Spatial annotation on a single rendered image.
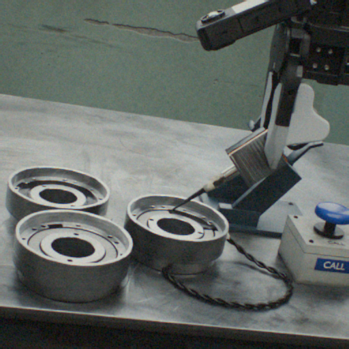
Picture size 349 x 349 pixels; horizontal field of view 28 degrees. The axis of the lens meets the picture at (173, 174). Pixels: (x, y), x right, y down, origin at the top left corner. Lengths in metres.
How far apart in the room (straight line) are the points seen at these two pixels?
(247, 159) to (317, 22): 0.15
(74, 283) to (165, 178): 0.35
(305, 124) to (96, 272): 0.26
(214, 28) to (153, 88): 1.65
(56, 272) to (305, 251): 0.26
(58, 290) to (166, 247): 0.12
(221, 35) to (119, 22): 1.60
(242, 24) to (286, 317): 0.28
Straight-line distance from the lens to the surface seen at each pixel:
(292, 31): 0.70
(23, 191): 0.75
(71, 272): 0.60
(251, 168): 0.74
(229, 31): 0.70
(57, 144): 0.97
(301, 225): 0.76
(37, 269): 0.61
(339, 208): 0.75
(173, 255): 0.68
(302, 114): 0.72
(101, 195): 0.76
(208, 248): 0.69
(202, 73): 2.35
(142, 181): 0.90
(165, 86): 2.35
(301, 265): 0.73
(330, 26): 0.73
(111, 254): 0.65
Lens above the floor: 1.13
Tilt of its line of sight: 21 degrees down
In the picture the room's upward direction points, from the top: 12 degrees clockwise
